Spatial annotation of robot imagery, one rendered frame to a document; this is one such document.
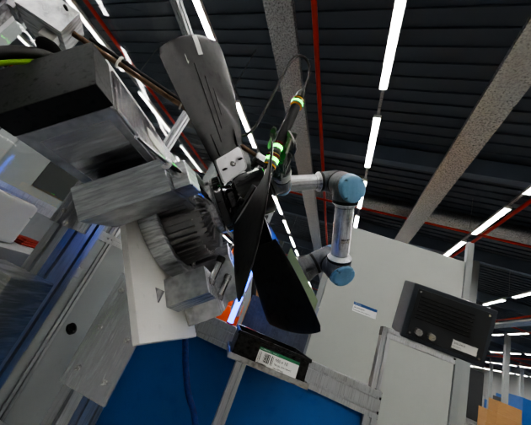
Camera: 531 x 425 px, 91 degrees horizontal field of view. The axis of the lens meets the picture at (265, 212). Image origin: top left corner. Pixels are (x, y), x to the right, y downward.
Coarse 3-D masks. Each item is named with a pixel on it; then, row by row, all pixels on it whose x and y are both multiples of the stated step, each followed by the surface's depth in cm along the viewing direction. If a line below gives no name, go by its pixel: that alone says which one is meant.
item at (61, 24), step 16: (16, 0) 54; (32, 0) 55; (48, 0) 57; (16, 16) 57; (32, 16) 56; (48, 16) 56; (64, 16) 58; (80, 16) 60; (64, 32) 58; (80, 32) 63; (64, 48) 62
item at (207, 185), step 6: (210, 180) 67; (204, 186) 61; (210, 186) 63; (210, 192) 60; (210, 204) 59; (216, 204) 61; (216, 210) 59; (216, 216) 60; (216, 222) 60; (222, 222) 62; (222, 228) 62
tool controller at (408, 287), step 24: (408, 288) 95; (432, 288) 90; (408, 312) 90; (432, 312) 88; (456, 312) 86; (480, 312) 85; (408, 336) 88; (432, 336) 85; (456, 336) 86; (480, 336) 84; (480, 360) 83
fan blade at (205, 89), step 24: (168, 48) 43; (192, 48) 48; (216, 48) 56; (168, 72) 44; (192, 72) 49; (216, 72) 55; (192, 96) 49; (216, 96) 54; (192, 120) 50; (216, 120) 55; (216, 144) 56; (240, 144) 62
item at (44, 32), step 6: (42, 30) 57; (48, 30) 58; (42, 36) 57; (48, 36) 58; (54, 36) 58; (36, 42) 57; (42, 42) 57; (48, 42) 57; (54, 42) 58; (42, 48) 57; (48, 48) 57; (54, 48) 58
